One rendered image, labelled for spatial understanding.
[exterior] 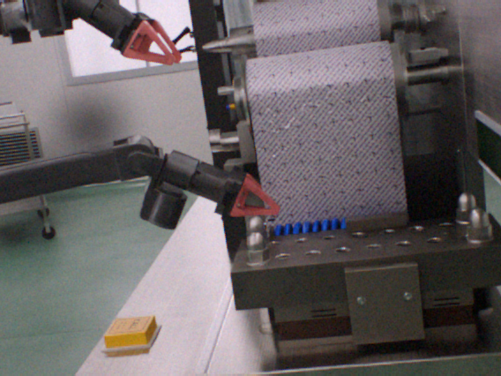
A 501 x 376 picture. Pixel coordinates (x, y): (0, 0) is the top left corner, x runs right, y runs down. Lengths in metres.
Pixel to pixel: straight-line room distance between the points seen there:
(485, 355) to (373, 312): 0.16
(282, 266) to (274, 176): 0.21
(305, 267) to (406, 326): 0.16
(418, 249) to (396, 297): 0.08
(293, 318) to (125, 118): 6.06
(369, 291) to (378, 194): 0.23
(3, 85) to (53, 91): 0.47
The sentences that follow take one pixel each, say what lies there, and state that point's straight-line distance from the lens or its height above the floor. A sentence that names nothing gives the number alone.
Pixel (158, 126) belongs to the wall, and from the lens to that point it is 7.03.
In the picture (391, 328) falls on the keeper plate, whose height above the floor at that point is 0.93.
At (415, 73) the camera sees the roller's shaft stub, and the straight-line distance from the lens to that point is 1.27.
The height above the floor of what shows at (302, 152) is 1.16.
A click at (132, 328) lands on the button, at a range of 1.24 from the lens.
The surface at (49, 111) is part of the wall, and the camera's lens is 7.31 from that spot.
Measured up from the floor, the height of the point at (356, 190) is 1.08.
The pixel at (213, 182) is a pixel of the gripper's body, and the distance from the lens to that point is 1.23.
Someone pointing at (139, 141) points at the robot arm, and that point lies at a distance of 1.23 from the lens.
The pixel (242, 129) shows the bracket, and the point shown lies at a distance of 1.31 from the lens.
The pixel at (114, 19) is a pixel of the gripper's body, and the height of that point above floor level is 1.41.
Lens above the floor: 1.38
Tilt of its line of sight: 13 degrees down
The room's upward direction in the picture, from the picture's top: 8 degrees counter-clockwise
